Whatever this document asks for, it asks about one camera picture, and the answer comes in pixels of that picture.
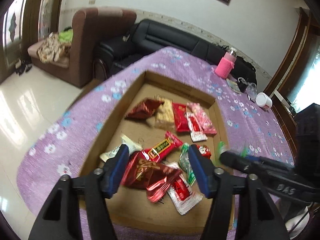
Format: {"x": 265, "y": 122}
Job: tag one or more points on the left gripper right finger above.
{"x": 203, "y": 169}

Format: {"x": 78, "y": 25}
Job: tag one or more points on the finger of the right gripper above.
{"x": 250, "y": 167}
{"x": 269, "y": 162}

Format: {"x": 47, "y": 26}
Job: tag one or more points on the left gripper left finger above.
{"x": 114, "y": 169}

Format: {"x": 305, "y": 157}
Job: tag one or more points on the white red snack packet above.
{"x": 196, "y": 132}

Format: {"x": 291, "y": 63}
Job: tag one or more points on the dark red foil packet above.
{"x": 144, "y": 109}
{"x": 147, "y": 181}

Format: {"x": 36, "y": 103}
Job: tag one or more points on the pink marshmallow packet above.
{"x": 202, "y": 118}

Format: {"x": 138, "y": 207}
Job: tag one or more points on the bright red snack packet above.
{"x": 181, "y": 123}

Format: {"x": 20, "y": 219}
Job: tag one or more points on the yellow cake snack packet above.
{"x": 164, "y": 118}

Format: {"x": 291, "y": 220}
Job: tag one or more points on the green candy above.
{"x": 229, "y": 157}
{"x": 185, "y": 164}

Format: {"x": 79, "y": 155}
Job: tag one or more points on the green wrapped candy in box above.
{"x": 185, "y": 164}

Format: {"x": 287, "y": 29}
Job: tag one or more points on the white red packet in box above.
{"x": 182, "y": 195}

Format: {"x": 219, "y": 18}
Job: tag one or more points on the purple floral tablecloth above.
{"x": 94, "y": 124}

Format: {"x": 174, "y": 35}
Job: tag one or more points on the red black label packet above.
{"x": 159, "y": 152}

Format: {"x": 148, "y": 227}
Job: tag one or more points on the white plastic jar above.
{"x": 263, "y": 101}

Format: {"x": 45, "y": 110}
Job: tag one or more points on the cardboard box tray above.
{"x": 158, "y": 217}

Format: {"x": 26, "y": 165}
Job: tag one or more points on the clear glass cup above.
{"x": 251, "y": 91}

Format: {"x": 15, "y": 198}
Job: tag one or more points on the black small object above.
{"x": 242, "y": 84}

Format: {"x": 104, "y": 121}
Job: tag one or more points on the small booklet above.
{"x": 233, "y": 86}

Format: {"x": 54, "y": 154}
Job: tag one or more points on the pink sleeved water bottle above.
{"x": 226, "y": 64}

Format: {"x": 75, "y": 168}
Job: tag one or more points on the black leather sofa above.
{"x": 144, "y": 38}

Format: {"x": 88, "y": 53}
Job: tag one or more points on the patterned cloth on chair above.
{"x": 56, "y": 46}

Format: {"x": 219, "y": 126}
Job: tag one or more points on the brown armchair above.
{"x": 90, "y": 26}

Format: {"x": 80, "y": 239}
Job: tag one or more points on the wooden glass door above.
{"x": 30, "y": 29}

